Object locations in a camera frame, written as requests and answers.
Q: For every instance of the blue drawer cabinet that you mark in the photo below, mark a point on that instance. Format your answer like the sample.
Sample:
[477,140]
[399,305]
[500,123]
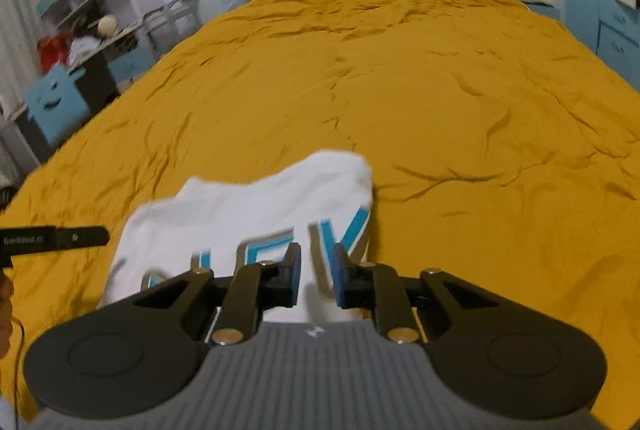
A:
[617,39]

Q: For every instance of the mustard yellow blanket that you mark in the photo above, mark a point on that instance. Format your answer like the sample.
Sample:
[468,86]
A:
[425,109]

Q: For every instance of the red bag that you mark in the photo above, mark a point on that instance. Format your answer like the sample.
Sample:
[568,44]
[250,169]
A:
[52,49]

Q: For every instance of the person's left forearm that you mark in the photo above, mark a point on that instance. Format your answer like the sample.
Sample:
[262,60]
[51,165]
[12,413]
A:
[5,315]

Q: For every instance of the cluttered desk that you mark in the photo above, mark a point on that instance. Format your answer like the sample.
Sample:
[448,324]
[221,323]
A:
[107,59]

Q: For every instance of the white ball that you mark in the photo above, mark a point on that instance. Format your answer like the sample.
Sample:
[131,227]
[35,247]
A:
[107,25]

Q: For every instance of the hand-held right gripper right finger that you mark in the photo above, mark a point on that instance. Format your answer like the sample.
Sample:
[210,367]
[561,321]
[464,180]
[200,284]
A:
[340,275]

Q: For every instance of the blue box with smiley face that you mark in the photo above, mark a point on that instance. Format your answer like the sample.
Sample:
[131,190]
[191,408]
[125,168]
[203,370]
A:
[56,107]

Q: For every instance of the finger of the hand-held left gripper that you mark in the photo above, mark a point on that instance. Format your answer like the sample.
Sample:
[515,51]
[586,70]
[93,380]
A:
[82,237]

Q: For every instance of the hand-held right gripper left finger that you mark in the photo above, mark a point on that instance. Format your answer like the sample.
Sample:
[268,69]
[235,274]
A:
[295,271]

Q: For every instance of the white t-shirt with blue print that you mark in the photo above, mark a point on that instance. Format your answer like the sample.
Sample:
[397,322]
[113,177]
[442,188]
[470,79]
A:
[240,210]

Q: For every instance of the white curtain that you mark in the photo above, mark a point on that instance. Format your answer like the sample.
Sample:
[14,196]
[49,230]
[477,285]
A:
[12,59]

